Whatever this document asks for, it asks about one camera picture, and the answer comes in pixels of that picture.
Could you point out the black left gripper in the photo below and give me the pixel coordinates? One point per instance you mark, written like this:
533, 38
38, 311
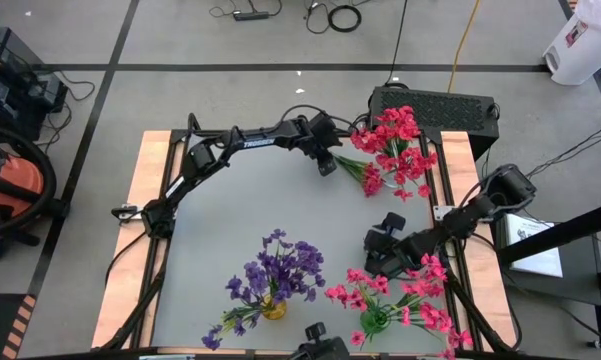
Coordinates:
320, 135

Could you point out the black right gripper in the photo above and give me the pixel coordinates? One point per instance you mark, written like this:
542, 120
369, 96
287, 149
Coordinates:
385, 250

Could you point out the red artificial flower bunch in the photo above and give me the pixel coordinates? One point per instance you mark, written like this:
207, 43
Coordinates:
410, 162
402, 122
371, 182
367, 142

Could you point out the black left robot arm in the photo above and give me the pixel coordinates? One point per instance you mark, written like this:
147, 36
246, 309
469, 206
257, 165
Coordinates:
260, 142

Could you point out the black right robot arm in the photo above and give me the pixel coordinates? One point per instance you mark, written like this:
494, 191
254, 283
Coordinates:
470, 215

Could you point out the clear glass vase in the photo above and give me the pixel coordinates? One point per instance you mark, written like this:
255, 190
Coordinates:
391, 184

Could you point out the green glass vase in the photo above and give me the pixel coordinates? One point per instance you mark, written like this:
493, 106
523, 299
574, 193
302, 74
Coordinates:
375, 322

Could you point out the yellow glass vase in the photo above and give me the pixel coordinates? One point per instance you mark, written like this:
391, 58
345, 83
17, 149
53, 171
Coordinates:
276, 312

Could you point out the black knobbed device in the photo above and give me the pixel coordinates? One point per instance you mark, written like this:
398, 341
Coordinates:
322, 350

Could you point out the black computer case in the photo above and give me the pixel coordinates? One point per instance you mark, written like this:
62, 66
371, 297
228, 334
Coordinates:
455, 112

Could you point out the black power strip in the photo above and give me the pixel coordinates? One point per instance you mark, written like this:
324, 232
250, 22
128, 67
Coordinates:
250, 16

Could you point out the white paper booklet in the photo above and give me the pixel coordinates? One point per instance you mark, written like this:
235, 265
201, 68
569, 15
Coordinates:
535, 250

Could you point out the white label plate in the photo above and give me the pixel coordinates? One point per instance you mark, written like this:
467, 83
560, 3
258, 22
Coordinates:
167, 357

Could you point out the orange vacuum cleaner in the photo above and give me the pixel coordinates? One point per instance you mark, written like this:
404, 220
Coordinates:
51, 175
20, 180

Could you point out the white plastic bin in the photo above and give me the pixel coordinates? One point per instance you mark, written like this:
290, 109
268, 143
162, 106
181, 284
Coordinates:
580, 50

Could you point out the black equipment stack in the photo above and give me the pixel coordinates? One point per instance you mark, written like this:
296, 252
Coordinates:
10, 100

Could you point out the silver metal bracket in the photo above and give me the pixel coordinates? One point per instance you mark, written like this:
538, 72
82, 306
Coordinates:
442, 212
127, 212

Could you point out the black metal table frame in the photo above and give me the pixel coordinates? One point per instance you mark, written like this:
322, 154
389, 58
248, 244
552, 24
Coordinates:
177, 134

